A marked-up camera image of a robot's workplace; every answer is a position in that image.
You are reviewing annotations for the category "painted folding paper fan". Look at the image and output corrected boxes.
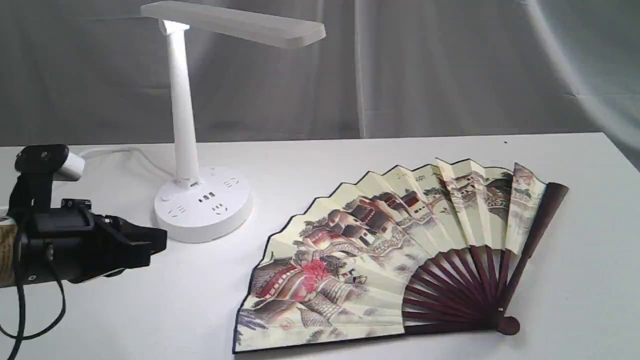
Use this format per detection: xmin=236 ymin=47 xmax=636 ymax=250
xmin=231 ymin=159 xmax=569 ymax=354

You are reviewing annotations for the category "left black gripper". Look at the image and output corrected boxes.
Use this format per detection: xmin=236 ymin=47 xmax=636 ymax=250
xmin=17 ymin=198 xmax=169 ymax=285

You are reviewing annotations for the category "white desk lamp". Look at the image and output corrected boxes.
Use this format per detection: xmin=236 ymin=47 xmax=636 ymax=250
xmin=140 ymin=0 xmax=327 ymax=244

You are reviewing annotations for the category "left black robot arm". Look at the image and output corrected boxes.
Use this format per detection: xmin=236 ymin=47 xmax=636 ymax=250
xmin=1 ymin=199 xmax=169 ymax=289

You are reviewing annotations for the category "grey backdrop curtain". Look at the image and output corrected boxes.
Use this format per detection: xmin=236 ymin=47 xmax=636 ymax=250
xmin=0 ymin=0 xmax=639 ymax=167

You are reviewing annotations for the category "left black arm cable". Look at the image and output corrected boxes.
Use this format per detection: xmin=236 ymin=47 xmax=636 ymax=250
xmin=0 ymin=240 xmax=67 ymax=360

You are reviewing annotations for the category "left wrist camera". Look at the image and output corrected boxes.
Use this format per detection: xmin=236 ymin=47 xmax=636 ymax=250
xmin=7 ymin=144 xmax=86 ymax=219

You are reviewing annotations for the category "white lamp power cable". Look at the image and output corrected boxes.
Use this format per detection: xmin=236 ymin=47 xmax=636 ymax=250
xmin=0 ymin=146 xmax=174 ymax=213

